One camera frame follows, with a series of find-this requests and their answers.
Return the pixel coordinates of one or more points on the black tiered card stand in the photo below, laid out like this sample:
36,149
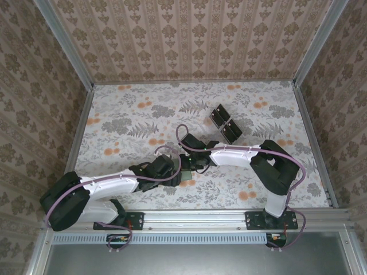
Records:
219,114

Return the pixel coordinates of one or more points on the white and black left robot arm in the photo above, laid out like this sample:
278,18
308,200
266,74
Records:
111,186

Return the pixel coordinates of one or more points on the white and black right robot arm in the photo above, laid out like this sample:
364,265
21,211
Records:
232,156

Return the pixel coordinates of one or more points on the black junction box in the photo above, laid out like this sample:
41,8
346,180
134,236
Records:
276,238
116,239

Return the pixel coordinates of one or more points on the grey metal panel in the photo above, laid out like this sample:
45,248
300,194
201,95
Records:
186,260

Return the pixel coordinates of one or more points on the aluminium back rail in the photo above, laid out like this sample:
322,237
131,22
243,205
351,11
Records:
195,83

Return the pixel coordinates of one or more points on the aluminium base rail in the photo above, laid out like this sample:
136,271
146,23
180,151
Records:
195,219

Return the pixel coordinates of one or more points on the aluminium side rail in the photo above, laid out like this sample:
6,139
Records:
83,120
312,137

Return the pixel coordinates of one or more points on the aluminium frame post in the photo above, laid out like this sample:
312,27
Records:
66,48
318,40

